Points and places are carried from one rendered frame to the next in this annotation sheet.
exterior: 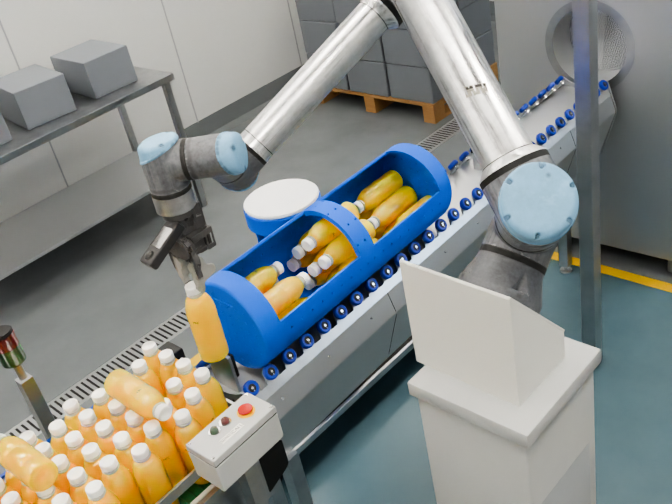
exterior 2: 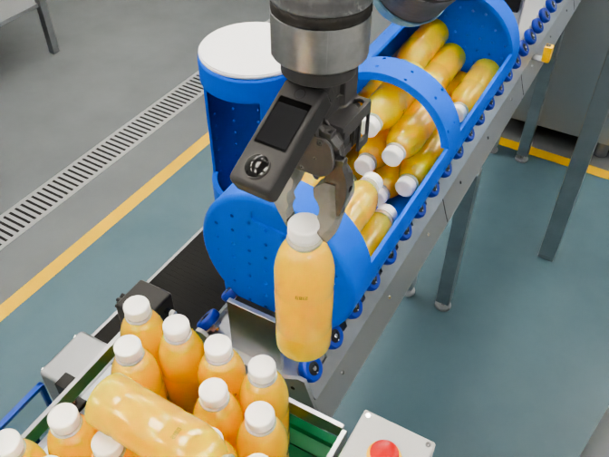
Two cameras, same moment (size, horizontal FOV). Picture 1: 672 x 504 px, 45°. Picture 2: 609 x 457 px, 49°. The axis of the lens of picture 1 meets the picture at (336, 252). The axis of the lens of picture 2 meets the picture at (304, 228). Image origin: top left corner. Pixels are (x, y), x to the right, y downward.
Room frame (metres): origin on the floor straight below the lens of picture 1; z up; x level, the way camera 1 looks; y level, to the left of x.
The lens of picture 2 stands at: (1.08, 0.51, 1.89)
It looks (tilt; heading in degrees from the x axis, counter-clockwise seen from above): 44 degrees down; 342
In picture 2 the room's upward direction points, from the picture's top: straight up
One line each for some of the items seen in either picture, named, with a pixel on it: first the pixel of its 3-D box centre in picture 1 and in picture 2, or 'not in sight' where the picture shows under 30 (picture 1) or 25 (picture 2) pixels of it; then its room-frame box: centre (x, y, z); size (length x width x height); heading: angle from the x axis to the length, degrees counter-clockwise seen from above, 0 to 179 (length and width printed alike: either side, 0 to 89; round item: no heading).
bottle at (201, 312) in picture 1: (205, 323); (304, 292); (1.59, 0.34, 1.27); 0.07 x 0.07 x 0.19
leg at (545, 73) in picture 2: not in sight; (537, 100); (3.08, -1.18, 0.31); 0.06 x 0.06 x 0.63; 43
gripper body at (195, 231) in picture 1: (186, 230); (321, 108); (1.61, 0.32, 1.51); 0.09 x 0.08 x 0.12; 132
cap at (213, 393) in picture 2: (174, 386); (213, 394); (1.59, 0.47, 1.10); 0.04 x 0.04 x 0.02
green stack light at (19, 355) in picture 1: (10, 353); not in sight; (1.77, 0.89, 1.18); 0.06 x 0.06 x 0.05
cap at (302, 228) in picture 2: (194, 289); (304, 231); (1.59, 0.34, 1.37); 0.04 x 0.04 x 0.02
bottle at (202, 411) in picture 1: (203, 425); (263, 456); (1.54, 0.42, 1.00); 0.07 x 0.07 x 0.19
